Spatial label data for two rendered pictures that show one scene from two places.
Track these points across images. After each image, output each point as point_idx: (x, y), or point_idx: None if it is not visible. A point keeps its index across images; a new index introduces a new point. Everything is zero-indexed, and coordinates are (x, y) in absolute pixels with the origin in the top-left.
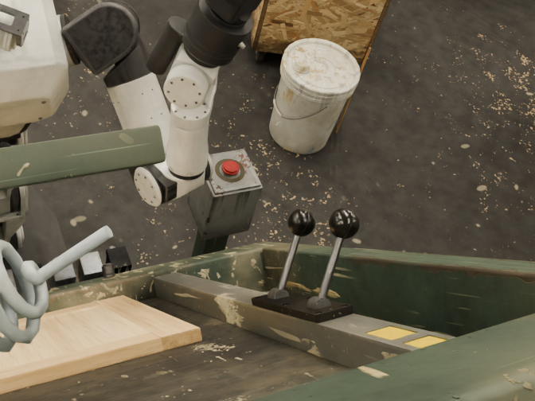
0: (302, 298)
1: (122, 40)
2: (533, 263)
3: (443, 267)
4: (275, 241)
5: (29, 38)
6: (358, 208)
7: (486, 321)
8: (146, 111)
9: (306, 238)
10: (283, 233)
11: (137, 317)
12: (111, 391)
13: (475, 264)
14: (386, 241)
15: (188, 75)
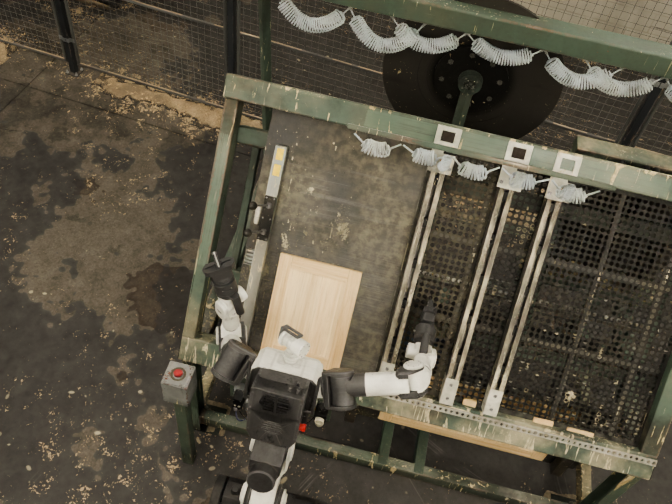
0: (263, 219)
1: (237, 341)
2: (214, 174)
3: (219, 204)
4: (77, 496)
5: (271, 355)
6: (1, 489)
7: (226, 186)
8: (235, 338)
9: (56, 487)
10: (66, 498)
11: (281, 296)
12: (321, 232)
13: (217, 193)
14: (11, 456)
15: (241, 287)
